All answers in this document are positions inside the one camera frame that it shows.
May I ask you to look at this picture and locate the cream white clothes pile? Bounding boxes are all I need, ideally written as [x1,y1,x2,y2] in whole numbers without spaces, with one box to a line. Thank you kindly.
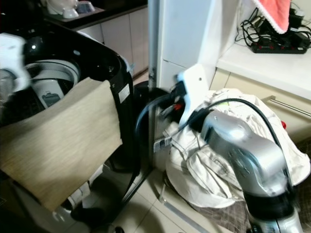
[163,87,311,210]

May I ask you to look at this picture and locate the black top-loading washing machine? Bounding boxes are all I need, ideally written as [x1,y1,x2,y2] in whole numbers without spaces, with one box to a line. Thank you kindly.
[0,0,152,230]

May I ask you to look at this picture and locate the small grey-blue cup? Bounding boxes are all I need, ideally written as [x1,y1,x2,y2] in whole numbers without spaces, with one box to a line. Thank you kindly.
[75,1,96,15]

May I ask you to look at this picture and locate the beige kitchen cabinet, dark top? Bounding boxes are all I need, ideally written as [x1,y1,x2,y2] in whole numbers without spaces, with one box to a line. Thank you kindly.
[46,0,150,77]

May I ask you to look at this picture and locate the beige woven cloth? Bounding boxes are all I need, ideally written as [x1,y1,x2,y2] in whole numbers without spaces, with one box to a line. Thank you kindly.
[0,77,124,212]

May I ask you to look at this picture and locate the black power strip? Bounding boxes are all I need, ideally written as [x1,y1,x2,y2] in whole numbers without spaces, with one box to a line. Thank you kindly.
[250,41,310,55]

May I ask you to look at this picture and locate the red towel with white trim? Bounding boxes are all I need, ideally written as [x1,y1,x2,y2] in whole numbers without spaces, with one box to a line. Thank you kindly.
[253,0,293,35]

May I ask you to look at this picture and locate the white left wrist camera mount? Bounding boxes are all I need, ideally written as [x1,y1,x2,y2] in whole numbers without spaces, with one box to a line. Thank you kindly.
[0,33,33,93]

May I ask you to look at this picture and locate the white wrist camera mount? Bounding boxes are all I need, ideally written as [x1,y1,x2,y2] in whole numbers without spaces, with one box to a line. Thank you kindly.
[175,63,210,128]
[0,33,33,93]

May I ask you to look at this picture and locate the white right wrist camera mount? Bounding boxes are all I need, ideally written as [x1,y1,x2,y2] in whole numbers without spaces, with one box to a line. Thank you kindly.
[175,63,210,128]

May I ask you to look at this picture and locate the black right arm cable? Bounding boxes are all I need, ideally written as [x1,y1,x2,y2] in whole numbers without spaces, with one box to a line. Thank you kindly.
[135,92,295,196]

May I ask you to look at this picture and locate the tangled black power cables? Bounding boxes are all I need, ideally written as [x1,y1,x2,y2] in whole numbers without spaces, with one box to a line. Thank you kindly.
[235,6,311,47]

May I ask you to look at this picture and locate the silver drawer handle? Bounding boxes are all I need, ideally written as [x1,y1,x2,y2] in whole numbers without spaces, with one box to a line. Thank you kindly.
[262,96,311,120]

